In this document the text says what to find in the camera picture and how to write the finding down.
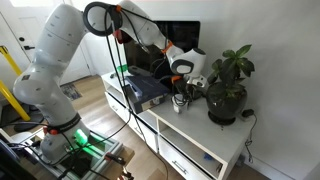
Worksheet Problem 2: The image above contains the white tv cabinet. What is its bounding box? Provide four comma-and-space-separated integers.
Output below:
102, 73, 253, 180

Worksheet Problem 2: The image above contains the black power cable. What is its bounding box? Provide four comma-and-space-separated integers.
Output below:
244, 114, 258, 164

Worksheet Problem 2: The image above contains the black flat screen monitor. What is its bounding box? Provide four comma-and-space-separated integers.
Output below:
124, 20, 201, 91

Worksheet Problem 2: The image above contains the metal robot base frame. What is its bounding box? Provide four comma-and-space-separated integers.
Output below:
20, 129, 134, 180

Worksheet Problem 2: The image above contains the dark blue box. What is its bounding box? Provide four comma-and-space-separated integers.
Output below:
124, 76, 170, 114

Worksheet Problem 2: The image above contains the dark round plant pot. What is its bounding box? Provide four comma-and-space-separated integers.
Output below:
206, 82, 247, 126

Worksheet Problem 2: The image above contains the yellow stand pole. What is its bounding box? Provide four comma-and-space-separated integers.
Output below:
0, 45, 31, 122

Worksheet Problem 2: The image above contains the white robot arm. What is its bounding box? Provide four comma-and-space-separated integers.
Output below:
13, 0, 206, 163

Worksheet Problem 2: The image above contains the white door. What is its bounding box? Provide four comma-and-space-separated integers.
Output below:
0, 0, 91, 84

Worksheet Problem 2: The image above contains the blue object in shelf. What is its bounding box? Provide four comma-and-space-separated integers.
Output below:
204, 153, 214, 161

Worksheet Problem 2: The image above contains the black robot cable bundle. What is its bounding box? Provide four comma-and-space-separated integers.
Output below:
103, 3, 171, 180

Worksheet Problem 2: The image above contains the green small object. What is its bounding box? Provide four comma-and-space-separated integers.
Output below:
116, 64, 128, 72

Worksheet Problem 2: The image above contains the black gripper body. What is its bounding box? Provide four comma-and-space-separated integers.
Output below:
171, 76, 204, 100

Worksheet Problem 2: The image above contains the green potted plant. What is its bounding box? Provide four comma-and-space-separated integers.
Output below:
207, 44, 255, 99

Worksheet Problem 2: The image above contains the black power adapter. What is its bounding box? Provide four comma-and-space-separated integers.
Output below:
241, 109, 254, 118

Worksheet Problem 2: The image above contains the clear plastic cup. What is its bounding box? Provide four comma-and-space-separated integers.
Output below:
171, 94, 188, 114

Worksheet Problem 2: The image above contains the black stand base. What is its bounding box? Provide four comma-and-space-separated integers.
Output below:
0, 103, 44, 132

